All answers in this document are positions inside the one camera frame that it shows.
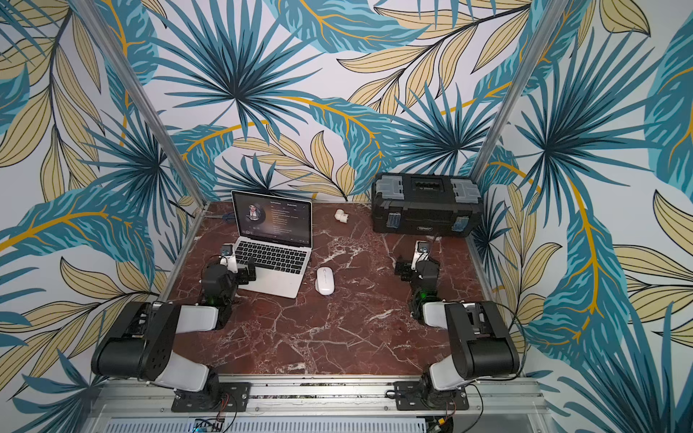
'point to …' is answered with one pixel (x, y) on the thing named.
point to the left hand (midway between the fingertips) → (238, 259)
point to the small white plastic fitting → (341, 216)
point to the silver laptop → (276, 233)
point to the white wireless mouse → (325, 281)
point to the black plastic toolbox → (428, 204)
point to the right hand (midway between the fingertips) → (417, 255)
